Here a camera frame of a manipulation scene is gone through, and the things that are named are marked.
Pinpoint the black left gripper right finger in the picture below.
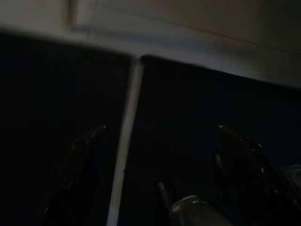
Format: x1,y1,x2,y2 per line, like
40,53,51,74
218,125,301,226

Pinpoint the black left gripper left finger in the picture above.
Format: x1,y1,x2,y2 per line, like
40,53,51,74
40,125,106,226

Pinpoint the large black floor mat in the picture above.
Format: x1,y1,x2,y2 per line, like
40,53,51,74
116,54,301,226

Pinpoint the black robot left foot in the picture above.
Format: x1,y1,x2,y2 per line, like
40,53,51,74
156,181,179,226

